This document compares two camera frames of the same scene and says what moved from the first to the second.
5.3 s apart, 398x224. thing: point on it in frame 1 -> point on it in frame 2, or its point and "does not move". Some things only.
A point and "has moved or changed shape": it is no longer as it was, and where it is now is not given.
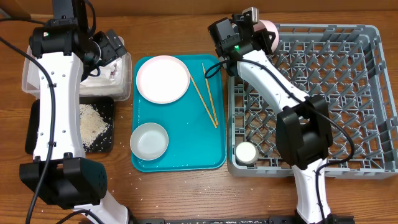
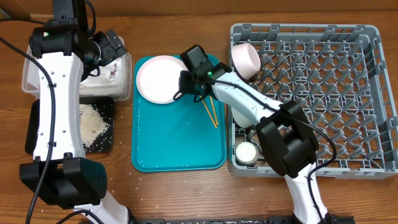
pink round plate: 163,79 does not move
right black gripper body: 259,36 -> 186,85
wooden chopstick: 210,95 does not move
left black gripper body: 108,53 does not move
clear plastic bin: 112,81 does not move
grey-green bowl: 149,141 -> 241,120
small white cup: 246,154 does not move
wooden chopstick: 204,102 does not move
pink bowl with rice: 269,27 has moved or changed shape
